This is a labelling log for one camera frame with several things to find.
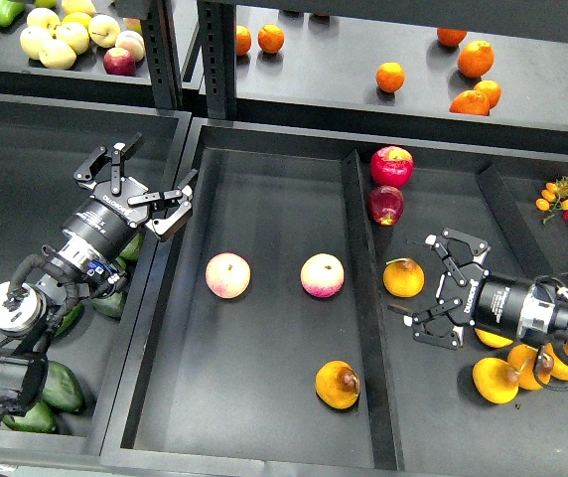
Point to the dark green avocado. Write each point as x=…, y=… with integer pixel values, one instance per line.
x=62, y=389

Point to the red apple on shelf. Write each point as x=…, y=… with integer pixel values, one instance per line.
x=119, y=62

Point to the yellow pear with brown end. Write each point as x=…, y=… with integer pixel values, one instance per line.
x=337, y=384

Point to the black shelf post left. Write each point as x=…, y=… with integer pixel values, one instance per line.
x=162, y=56

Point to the yellow pear right back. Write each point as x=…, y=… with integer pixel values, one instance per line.
x=492, y=340

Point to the black tray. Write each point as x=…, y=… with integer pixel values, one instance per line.
x=226, y=387
x=42, y=142

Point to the pink yellow apple left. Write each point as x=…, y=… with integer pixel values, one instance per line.
x=227, y=275

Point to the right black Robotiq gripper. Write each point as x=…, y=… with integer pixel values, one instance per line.
x=468, y=294

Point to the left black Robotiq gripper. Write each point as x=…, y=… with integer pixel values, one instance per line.
x=117, y=209

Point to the pink yellow apple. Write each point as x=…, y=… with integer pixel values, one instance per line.
x=322, y=275
x=227, y=275

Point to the green avocado lower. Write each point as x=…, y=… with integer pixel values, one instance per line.
x=111, y=306

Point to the black shelf post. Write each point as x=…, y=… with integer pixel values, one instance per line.
x=217, y=39
x=162, y=56

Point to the black left tray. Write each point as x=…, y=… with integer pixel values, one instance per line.
x=42, y=142

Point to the yellow pear with stem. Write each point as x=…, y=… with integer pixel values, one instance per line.
x=403, y=277

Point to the dark red apple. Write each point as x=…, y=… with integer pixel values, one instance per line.
x=385, y=205

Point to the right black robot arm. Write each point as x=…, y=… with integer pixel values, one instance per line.
x=551, y=324

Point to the green bell pepper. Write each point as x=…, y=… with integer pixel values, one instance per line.
x=10, y=11

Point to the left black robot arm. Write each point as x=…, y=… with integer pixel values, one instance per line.
x=47, y=286

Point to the black shelf post right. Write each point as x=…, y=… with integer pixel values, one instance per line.
x=217, y=39

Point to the orange far left shelf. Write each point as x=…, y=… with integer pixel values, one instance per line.
x=243, y=40

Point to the green avocado under arm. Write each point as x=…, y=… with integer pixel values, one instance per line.
x=70, y=319

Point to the pink yellow apple right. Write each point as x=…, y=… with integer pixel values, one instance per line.
x=322, y=275

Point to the bright red apple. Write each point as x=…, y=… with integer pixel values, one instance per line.
x=391, y=166

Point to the green avocado top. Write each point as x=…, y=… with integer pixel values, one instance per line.
x=132, y=250

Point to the yellow pear right front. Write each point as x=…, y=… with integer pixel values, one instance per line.
x=496, y=380

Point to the yellow pear far right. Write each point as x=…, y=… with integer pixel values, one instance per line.
x=567, y=363

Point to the yellow pear right middle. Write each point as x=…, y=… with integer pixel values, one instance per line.
x=523, y=359

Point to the orange front right shelf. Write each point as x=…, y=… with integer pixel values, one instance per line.
x=472, y=102

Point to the orange middle shelf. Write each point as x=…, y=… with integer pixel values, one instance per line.
x=390, y=77

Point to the large orange shelf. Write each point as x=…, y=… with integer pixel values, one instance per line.
x=476, y=59

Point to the pale peach on shelf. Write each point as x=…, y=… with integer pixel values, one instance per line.
x=133, y=42

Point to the black centre tray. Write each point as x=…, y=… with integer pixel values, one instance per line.
x=226, y=387

